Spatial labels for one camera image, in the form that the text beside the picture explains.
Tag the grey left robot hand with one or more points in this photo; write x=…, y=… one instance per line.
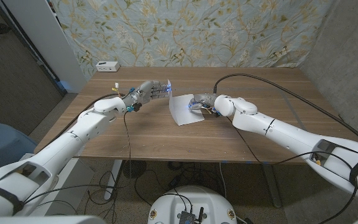
x=143, y=93

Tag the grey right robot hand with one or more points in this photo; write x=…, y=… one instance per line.
x=207, y=100

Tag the white paper sheet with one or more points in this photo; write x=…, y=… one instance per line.
x=182, y=112

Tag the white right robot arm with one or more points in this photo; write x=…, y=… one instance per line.
x=291, y=137

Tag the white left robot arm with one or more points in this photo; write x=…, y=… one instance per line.
x=57, y=149

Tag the white power strip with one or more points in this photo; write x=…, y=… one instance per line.
x=107, y=66

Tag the floral printed backdrop cloth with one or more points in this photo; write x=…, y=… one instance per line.
x=197, y=31

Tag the black round floor fan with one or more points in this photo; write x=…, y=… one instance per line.
x=134, y=169

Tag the white table leg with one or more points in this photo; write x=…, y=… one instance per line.
x=113, y=180

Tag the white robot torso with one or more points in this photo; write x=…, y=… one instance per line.
x=172, y=202

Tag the grey table leg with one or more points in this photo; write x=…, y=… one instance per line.
x=272, y=186

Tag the white cabinet panel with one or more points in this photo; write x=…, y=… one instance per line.
x=48, y=40

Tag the black module on torso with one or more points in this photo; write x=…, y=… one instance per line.
x=186, y=217

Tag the blue chair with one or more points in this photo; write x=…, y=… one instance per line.
x=5, y=140

